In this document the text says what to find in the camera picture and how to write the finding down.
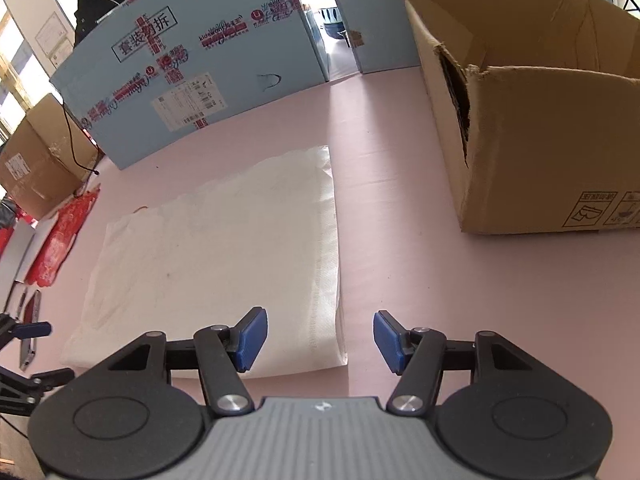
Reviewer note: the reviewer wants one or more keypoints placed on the open brown cardboard box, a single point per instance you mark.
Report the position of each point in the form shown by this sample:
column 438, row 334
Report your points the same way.
column 540, row 150

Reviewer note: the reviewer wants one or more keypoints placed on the cream white cloth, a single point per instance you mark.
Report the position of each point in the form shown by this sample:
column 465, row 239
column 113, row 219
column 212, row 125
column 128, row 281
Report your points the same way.
column 215, row 250

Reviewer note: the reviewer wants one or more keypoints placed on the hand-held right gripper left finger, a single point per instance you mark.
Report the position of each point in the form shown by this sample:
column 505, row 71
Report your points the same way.
column 252, row 337

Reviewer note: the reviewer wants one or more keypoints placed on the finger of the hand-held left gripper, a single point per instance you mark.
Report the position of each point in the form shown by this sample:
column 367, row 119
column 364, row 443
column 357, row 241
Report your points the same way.
column 32, row 330
column 50, row 377

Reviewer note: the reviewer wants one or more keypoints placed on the wall certificates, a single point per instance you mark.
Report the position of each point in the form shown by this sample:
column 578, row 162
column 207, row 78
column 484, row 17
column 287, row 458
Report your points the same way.
column 50, row 35

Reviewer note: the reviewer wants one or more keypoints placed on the brown cardboard box white label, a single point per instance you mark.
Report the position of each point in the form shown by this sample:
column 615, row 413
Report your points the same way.
column 35, row 160

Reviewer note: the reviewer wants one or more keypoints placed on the red plastic bag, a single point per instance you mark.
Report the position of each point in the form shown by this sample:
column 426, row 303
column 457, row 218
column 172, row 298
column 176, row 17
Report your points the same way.
column 60, row 235

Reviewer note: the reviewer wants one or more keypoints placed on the dark patterned bowl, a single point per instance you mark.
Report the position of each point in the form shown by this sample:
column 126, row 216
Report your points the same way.
column 332, row 22

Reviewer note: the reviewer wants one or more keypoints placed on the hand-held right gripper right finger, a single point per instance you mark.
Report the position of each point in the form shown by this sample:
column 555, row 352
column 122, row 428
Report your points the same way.
column 389, row 342

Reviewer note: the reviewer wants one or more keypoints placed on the large blue cardboard box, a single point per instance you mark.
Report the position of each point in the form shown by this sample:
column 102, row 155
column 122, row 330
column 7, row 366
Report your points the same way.
column 225, row 75

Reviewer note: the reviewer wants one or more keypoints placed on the smartphone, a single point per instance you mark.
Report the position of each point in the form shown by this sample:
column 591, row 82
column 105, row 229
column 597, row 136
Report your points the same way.
column 32, row 305

